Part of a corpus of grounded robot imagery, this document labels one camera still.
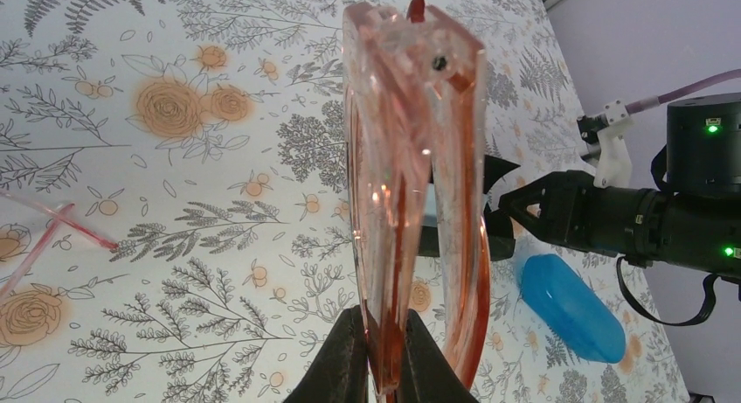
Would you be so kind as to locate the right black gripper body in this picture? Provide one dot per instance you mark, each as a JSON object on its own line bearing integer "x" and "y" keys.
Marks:
{"x": 578, "y": 215}

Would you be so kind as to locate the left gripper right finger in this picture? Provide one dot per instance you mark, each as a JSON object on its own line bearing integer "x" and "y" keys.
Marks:
{"x": 426, "y": 375}

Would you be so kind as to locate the pink transparent sunglasses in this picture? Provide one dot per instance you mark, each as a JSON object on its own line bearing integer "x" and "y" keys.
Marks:
{"x": 415, "y": 120}

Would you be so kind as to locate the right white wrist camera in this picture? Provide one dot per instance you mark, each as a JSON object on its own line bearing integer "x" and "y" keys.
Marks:
{"x": 605, "y": 147}

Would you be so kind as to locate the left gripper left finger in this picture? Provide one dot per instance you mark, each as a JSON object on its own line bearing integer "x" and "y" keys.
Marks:
{"x": 339, "y": 371}

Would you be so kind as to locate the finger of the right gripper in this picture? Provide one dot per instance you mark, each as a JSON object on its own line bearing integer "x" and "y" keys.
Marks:
{"x": 494, "y": 169}
{"x": 515, "y": 205}

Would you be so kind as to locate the light blue cleaning cloth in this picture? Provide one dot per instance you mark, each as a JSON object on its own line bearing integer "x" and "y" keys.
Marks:
{"x": 430, "y": 215}

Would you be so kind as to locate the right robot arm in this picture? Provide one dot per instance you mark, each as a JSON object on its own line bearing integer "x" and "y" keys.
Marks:
{"x": 690, "y": 219}

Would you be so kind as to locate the floral table mat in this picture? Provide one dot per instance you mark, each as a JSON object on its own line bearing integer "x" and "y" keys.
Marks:
{"x": 206, "y": 138}

